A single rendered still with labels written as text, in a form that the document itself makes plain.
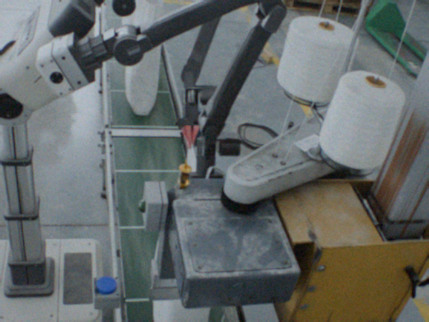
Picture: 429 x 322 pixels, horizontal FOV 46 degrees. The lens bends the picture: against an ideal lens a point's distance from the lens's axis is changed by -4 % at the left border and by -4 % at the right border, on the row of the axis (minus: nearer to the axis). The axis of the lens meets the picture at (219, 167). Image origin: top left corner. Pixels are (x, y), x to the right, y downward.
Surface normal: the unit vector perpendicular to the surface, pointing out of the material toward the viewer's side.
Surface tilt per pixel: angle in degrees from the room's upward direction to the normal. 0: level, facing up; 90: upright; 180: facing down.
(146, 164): 0
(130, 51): 88
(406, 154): 90
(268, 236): 0
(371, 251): 90
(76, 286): 0
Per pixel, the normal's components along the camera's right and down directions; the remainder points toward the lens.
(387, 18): 0.23, 0.40
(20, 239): 0.20, 0.61
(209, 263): 0.16, -0.79
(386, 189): -0.97, 0.00
